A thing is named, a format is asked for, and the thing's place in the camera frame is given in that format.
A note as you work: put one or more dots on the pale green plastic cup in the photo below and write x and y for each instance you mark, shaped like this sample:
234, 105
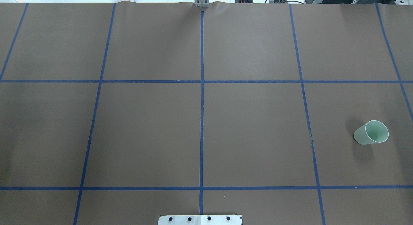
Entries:
373, 132

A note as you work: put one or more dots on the aluminium frame post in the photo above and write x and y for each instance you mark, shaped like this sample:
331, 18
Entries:
202, 3

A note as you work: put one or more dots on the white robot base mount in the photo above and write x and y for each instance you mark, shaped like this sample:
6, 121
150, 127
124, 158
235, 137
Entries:
224, 219

